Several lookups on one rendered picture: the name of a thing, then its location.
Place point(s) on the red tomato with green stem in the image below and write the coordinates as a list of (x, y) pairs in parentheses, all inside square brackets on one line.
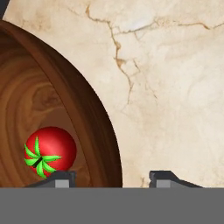
[(55, 145)]

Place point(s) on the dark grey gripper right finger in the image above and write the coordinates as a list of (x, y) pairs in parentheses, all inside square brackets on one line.
[(160, 176)]

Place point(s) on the brown wooden bowl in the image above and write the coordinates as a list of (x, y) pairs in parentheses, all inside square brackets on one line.
[(87, 116)]

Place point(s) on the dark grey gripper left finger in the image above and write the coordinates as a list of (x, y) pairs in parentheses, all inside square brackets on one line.
[(63, 176)]

